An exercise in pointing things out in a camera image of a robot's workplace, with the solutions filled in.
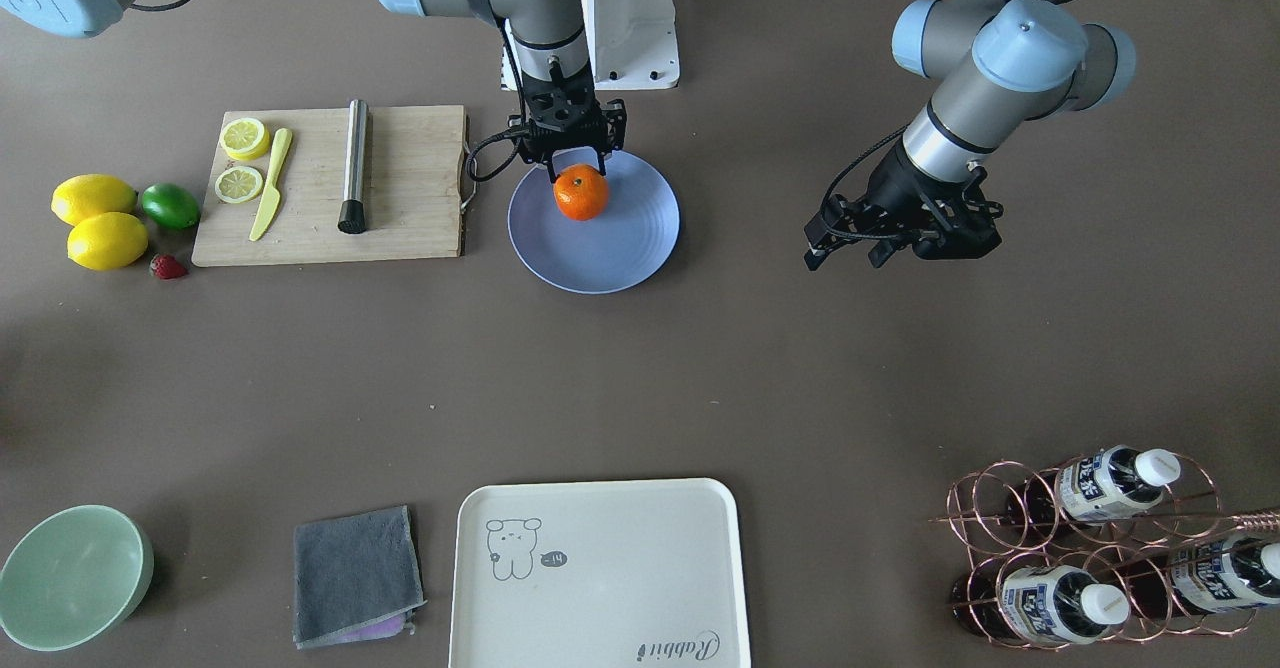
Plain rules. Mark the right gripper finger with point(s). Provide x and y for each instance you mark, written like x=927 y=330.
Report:
x=550 y=167
x=603 y=152

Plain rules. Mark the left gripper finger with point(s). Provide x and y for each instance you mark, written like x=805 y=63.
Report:
x=884 y=250
x=816 y=253

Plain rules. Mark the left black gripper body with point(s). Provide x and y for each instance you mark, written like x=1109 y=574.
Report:
x=897 y=184

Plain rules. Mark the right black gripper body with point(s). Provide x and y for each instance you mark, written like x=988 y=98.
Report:
x=614 y=124

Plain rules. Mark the orange mandarin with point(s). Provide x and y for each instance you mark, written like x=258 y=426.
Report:
x=581 y=192

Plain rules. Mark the blue plate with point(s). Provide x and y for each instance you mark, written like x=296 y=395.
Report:
x=615 y=251

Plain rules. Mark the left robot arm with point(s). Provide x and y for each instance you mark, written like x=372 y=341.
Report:
x=998 y=64

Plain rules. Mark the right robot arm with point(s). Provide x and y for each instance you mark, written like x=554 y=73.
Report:
x=545 y=41

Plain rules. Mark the wooden cutting board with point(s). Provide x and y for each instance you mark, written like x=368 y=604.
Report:
x=412 y=192

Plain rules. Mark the steel muddler black tip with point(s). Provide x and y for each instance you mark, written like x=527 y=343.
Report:
x=352 y=217

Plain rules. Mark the yellow plastic knife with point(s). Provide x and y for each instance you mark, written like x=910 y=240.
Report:
x=271 y=196

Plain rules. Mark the lemon half near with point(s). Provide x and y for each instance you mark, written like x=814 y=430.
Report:
x=238 y=184

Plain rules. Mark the tea bottle top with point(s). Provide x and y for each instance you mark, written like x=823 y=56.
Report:
x=1120 y=482

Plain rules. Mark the tea bottle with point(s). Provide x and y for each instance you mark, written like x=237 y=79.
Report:
x=1228 y=575
x=1120 y=482
x=1040 y=607

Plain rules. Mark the cream rabbit tray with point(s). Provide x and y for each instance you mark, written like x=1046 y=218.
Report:
x=636 y=573

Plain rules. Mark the green lime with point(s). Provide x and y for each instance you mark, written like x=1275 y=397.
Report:
x=170 y=206

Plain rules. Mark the red strawberry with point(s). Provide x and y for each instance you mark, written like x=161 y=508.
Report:
x=167 y=267

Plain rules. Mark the grey folded cloth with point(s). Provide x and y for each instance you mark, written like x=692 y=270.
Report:
x=356 y=578

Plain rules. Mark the yellow lemon near strawberry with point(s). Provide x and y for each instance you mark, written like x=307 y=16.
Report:
x=107 y=241

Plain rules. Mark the yellow lemon outer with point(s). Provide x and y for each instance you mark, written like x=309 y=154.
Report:
x=84 y=196

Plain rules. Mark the green bowl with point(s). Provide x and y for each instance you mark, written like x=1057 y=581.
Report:
x=78 y=574

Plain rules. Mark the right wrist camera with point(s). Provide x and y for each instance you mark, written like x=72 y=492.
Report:
x=557 y=109

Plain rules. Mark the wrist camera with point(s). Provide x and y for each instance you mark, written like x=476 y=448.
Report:
x=961 y=222
x=557 y=109

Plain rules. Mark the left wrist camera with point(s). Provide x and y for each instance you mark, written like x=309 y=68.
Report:
x=961 y=222

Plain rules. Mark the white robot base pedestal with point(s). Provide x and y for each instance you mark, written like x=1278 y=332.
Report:
x=633 y=44

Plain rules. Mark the copper wire bottle rack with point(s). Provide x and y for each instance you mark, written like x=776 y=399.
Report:
x=1191 y=514

